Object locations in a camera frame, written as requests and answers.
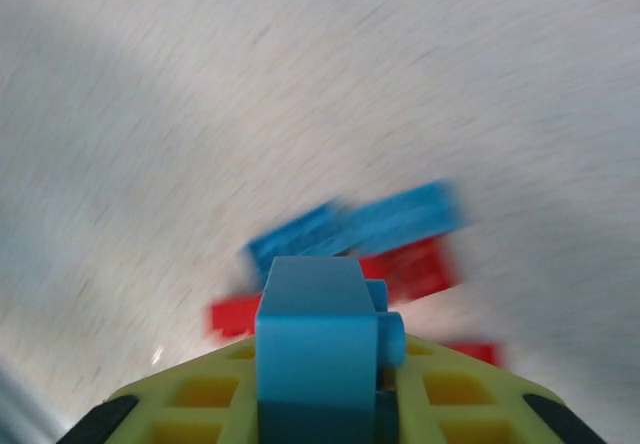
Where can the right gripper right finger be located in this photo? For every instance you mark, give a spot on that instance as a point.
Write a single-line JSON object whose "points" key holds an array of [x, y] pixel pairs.
{"points": [[475, 404]]}

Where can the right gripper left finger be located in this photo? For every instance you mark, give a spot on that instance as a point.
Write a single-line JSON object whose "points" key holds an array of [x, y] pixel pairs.
{"points": [[200, 394]]}

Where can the red lego brick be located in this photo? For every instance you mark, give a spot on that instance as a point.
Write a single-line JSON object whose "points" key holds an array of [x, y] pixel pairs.
{"points": [[232, 316], [415, 269], [477, 354]]}

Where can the blue lego brick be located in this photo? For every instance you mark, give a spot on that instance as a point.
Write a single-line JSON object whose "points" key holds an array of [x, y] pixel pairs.
{"points": [[315, 344], [300, 234], [410, 214]]}

